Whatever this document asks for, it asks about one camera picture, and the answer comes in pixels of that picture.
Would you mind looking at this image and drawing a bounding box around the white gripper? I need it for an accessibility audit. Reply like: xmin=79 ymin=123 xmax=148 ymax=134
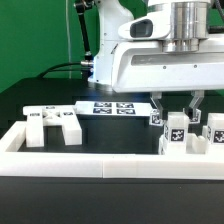
xmin=111 ymin=13 xmax=224 ymax=119

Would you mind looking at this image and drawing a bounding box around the white chair seat piece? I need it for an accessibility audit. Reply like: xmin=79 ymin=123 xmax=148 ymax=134
xmin=158 ymin=133 xmax=224 ymax=156

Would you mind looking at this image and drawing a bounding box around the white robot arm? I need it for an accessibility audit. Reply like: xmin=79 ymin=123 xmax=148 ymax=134
xmin=89 ymin=0 xmax=224 ymax=125

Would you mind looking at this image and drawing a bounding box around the white chair back piece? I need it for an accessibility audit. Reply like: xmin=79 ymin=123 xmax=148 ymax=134
xmin=23 ymin=105 xmax=82 ymax=147

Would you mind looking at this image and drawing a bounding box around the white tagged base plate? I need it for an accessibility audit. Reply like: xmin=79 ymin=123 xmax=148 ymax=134
xmin=75 ymin=101 xmax=153 ymax=117

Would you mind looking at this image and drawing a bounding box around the black cable on table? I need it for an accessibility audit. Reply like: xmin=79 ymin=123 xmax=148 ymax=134
xmin=36 ymin=62 xmax=93 ymax=79

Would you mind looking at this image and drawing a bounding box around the black hose behind robot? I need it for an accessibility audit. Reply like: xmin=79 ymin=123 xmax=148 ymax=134
xmin=73 ymin=0 xmax=98 ymax=68

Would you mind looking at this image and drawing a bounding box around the white U-shaped fence frame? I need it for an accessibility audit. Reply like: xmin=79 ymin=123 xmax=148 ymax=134
xmin=0 ymin=121 xmax=224 ymax=180

